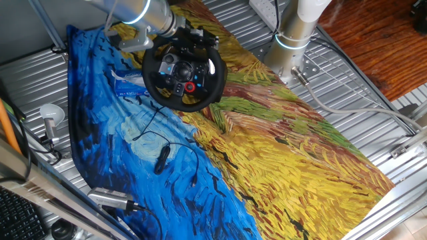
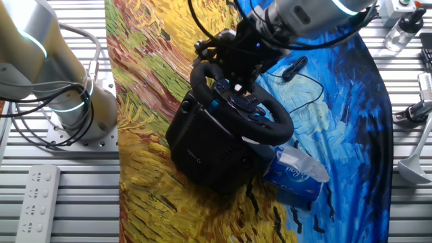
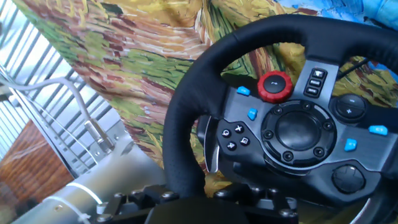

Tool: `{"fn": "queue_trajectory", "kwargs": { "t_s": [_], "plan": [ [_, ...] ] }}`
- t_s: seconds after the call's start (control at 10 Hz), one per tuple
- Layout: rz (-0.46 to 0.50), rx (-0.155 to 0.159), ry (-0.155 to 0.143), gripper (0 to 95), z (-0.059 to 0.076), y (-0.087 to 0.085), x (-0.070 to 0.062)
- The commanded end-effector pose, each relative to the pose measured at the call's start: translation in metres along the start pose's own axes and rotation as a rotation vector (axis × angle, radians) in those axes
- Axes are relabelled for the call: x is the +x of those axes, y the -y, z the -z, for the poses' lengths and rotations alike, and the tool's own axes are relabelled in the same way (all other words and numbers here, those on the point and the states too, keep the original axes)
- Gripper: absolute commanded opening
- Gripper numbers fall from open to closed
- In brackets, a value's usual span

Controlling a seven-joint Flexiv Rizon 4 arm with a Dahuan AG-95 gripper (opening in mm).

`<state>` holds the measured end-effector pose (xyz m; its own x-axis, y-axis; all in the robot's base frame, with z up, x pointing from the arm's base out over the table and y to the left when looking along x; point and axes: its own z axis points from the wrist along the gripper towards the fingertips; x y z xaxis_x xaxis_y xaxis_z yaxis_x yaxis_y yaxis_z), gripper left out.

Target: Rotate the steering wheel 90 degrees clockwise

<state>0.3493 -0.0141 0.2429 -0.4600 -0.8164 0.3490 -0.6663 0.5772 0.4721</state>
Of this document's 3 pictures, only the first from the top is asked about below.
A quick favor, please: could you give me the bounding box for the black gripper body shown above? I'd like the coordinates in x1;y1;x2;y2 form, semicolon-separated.
175;25;211;49

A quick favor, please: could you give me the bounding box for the black steering wheel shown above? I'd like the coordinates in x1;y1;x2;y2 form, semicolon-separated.
141;31;224;113

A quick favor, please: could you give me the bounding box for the blue tissue pack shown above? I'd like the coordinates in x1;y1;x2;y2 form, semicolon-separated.
111;69;151;98

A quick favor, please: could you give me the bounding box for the painted wheatfield cloth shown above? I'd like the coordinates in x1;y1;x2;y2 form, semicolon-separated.
65;3;396;240

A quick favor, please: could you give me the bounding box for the orange pole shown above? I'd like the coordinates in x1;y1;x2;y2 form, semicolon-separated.
0;99;23;155

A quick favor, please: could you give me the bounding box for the black desk object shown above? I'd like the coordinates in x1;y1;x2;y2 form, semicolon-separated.
409;0;427;34

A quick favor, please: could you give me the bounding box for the black round knob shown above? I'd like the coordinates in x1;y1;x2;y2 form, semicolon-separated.
50;218;78;240

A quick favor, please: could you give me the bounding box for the black keyboard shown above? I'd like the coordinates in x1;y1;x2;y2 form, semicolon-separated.
0;186;47;240

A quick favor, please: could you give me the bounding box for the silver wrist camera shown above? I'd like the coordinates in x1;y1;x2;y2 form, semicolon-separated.
103;28;155;53

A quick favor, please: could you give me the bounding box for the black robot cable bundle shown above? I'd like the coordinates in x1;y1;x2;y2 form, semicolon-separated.
272;0;285;38

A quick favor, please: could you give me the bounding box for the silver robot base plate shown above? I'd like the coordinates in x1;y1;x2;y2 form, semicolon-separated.
256;39;321;87

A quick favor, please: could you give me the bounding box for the black usb cable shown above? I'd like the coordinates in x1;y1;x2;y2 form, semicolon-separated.
132;99;201;187

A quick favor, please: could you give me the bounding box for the aluminium post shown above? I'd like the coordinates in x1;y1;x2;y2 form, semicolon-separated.
28;0;67;51

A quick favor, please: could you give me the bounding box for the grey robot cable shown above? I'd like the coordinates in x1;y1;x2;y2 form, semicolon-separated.
290;65;424;133

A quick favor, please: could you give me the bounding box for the black camera cable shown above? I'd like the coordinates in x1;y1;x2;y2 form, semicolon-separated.
133;203;164;240

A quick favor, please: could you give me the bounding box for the aluminium frame bar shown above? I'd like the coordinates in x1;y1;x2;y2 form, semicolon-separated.
0;138;137;240

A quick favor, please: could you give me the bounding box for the aluminium corner bracket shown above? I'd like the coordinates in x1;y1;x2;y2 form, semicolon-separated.
389;143;410;159

